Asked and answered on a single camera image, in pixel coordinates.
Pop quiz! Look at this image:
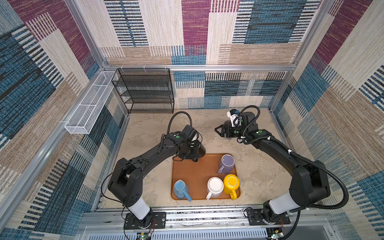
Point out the purple mug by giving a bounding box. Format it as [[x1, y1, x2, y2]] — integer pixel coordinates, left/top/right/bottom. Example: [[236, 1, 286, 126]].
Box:
[[218, 154, 235, 175]]

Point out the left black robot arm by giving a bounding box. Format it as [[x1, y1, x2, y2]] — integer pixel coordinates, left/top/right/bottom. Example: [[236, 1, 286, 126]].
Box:
[[107, 111, 206, 226]]

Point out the black mug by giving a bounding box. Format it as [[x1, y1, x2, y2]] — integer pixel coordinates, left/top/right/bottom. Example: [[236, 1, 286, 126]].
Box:
[[193, 141, 206, 162]]

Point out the yellow mug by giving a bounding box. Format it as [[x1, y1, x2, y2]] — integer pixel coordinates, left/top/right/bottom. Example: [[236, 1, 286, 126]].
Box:
[[223, 174, 240, 200]]

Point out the white wire mesh basket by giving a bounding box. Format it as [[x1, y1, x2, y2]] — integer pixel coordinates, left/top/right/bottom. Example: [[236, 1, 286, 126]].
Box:
[[65, 71, 114, 135]]

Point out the black wire shelf rack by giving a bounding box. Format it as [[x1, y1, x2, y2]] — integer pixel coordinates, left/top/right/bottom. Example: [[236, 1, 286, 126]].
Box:
[[112, 68, 175, 114]]

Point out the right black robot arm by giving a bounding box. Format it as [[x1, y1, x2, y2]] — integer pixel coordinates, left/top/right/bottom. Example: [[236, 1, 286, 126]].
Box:
[[215, 105, 349, 224]]

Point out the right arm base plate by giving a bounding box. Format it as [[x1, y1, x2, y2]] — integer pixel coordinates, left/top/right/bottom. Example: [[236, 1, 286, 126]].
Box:
[[243, 208, 291, 226]]

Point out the blue mug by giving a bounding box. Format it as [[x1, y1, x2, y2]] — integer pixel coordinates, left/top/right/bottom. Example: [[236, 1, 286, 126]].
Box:
[[173, 180, 192, 202]]

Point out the white mug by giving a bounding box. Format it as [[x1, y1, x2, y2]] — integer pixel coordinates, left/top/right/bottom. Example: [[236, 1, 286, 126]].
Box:
[[206, 177, 224, 200]]

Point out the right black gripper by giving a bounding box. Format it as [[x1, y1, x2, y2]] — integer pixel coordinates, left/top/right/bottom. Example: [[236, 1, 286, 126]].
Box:
[[214, 124, 248, 139]]

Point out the brown plastic tray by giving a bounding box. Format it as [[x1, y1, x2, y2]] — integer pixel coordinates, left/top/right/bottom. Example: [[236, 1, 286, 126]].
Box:
[[172, 154, 241, 200]]

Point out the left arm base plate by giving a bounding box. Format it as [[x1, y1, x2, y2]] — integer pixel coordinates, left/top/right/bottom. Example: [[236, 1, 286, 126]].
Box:
[[124, 212, 167, 230]]

